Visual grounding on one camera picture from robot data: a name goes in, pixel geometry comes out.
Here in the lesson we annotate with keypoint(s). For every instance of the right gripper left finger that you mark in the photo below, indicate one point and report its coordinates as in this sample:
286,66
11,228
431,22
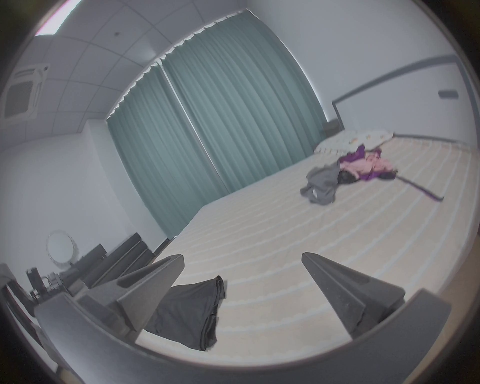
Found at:
146,288

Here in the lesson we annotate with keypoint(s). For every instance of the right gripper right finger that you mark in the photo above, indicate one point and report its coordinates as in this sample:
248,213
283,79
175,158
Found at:
345,292

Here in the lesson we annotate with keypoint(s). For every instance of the black T-shirt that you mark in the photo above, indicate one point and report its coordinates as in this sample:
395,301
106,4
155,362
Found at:
187,311

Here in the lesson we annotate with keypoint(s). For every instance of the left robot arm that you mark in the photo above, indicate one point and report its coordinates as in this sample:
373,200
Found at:
37,281

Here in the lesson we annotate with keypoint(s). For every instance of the bed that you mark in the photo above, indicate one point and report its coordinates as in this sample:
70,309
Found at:
300,232

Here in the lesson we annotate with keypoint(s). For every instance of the pile of clothes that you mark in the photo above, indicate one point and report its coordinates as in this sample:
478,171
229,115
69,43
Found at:
363,167

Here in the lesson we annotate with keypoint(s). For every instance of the black chest of drawers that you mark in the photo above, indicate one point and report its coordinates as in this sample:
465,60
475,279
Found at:
112,262

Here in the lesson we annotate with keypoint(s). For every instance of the round white mirror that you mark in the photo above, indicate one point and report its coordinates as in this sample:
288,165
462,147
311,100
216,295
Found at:
60,247

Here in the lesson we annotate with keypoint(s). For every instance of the grey garment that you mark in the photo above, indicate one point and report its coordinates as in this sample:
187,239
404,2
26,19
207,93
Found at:
322,183

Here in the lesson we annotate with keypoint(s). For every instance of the blue-green curtain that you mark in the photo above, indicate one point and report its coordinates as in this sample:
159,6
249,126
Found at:
165,150
243,105

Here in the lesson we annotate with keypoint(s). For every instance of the white printed pillow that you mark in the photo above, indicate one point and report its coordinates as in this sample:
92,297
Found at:
348,140

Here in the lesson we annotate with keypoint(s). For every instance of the grey bedside table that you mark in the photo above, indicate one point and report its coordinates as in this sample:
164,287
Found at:
332,128

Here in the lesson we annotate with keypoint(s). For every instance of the white ceiling air conditioner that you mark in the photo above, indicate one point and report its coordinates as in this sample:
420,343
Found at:
22,93

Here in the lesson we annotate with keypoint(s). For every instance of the white ceiling light panel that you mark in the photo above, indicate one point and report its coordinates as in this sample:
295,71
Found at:
60,18

